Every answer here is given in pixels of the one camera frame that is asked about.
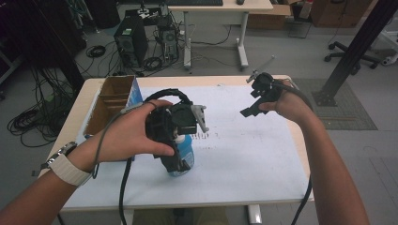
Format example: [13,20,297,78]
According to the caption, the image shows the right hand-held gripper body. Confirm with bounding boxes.
[246,55,284,104]

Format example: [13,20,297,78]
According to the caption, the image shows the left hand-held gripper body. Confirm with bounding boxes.
[145,100,210,158]

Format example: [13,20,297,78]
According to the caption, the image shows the blue bottle with white cap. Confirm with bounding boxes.
[168,134,195,178]

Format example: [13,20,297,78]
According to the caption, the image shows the cardboard box with blue side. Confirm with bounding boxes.
[83,74,144,141]

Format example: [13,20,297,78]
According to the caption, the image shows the person's right hand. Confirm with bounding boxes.
[258,81,314,125]

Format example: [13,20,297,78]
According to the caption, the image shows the person's left hand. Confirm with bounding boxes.
[78,100,176,172]

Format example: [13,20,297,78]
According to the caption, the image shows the white table mat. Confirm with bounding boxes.
[62,84,311,210]

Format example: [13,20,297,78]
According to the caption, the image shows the brown cardboard box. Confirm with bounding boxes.
[247,4,294,31]

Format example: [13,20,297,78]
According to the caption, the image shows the open computer tower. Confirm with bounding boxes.
[157,18,180,62]

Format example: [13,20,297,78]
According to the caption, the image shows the white table leg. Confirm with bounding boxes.
[247,204,263,225]

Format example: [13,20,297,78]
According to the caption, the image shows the black office chair base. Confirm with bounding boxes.
[324,40,381,76]

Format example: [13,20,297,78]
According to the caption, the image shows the grey floor mat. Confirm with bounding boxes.
[292,78,378,131]

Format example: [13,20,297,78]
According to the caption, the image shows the white desk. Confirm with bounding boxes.
[167,0,275,71]

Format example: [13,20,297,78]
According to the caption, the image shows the black computer tower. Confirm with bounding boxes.
[113,15,148,68]

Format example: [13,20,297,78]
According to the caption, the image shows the brown cabinet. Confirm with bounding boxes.
[309,0,375,28]

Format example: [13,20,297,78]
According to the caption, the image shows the black board with white marks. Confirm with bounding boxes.
[125,7,163,26]

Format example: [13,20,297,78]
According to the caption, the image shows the black keyboard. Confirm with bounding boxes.
[164,0,224,8]

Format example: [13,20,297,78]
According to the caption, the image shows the black curtain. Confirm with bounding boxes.
[0,0,87,95]

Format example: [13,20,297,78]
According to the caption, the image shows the thick black gripper cable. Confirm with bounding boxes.
[118,88,192,225]
[271,80,314,225]

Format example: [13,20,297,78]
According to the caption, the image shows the thin grey cable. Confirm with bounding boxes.
[93,104,145,167]

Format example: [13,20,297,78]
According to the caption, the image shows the black metal post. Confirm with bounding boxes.
[313,0,398,107]

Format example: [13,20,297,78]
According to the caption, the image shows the wristwatch with white strap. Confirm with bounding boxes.
[40,141,94,188]

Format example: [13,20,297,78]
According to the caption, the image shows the small black cable coil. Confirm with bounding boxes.
[85,45,107,59]

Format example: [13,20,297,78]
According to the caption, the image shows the bundle of black floor cables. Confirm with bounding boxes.
[7,67,76,148]

